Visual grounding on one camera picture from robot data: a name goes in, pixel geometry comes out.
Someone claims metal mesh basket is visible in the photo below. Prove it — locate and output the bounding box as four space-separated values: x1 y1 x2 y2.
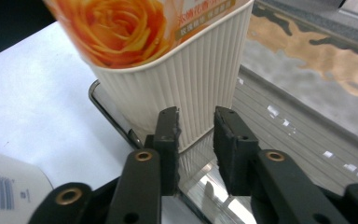
88 0 358 224

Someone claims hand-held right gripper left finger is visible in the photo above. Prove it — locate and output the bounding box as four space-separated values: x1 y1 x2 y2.
144 105 182 198

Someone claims cream pump bottle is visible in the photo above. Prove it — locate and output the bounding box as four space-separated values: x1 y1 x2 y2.
43 0 255 153

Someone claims white bottle with blue pump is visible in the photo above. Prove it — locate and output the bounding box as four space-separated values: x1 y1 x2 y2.
0 147 54 224

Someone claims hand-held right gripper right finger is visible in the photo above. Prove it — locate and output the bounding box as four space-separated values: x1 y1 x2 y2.
213 105 261 198

